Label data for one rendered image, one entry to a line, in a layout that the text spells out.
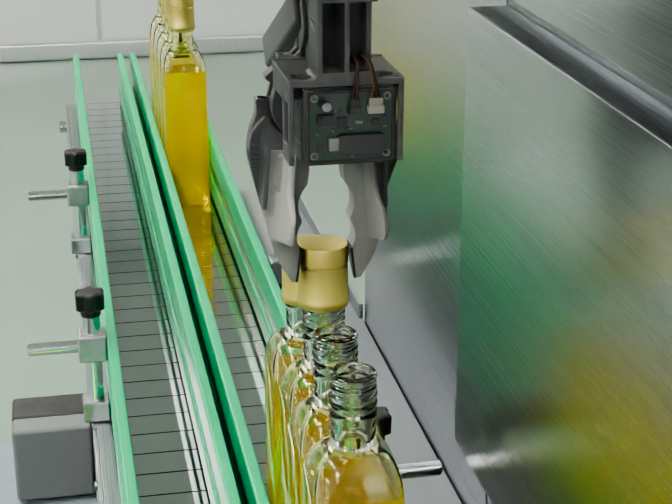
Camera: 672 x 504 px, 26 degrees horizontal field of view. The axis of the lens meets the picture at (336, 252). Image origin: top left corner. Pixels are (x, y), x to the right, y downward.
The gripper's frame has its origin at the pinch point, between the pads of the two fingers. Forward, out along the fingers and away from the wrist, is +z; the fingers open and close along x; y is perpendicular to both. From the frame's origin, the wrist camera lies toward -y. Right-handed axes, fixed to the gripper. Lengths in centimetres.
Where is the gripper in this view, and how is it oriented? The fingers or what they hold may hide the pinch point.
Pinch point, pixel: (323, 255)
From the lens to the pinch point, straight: 97.5
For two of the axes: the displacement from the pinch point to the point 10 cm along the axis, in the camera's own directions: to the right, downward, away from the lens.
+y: 2.1, 3.4, -9.2
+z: 0.0, 9.4, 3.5
